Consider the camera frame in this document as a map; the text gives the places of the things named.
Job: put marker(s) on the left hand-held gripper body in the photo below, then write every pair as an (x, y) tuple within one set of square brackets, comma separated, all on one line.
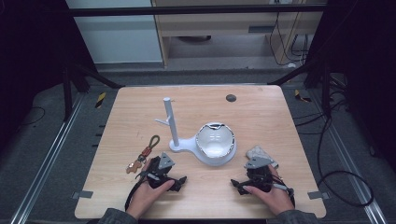
[(164, 161)]

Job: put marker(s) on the grey metal table bracket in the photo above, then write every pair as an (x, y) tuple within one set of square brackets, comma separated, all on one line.
[(318, 195), (82, 194)]

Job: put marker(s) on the dark round table grommet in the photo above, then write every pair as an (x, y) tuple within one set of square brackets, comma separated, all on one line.
[(231, 98)]

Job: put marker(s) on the black horizontal frame bar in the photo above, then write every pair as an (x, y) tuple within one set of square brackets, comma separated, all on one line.
[(186, 11)]

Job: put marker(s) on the yellow black tape strip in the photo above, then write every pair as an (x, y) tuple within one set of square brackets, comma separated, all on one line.
[(301, 97), (100, 100)]

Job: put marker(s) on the white key stand with bowl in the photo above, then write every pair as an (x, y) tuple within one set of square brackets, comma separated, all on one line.
[(214, 146)]

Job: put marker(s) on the aluminium floor rail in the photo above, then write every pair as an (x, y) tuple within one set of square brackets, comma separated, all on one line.
[(46, 158), (351, 161)]

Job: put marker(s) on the black metal stand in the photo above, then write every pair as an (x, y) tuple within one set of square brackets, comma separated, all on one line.
[(67, 93), (326, 90)]

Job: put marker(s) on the white cabinet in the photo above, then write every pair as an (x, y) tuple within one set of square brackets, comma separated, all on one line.
[(118, 37)]

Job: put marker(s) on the light wooden desk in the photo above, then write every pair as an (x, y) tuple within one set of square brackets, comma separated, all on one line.
[(218, 23)]

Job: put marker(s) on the person's right hand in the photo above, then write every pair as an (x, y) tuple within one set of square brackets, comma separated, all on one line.
[(277, 199)]

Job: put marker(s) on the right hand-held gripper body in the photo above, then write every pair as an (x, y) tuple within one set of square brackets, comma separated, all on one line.
[(258, 162)]

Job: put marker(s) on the person's left hand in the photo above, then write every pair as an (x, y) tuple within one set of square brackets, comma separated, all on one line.
[(144, 197)]

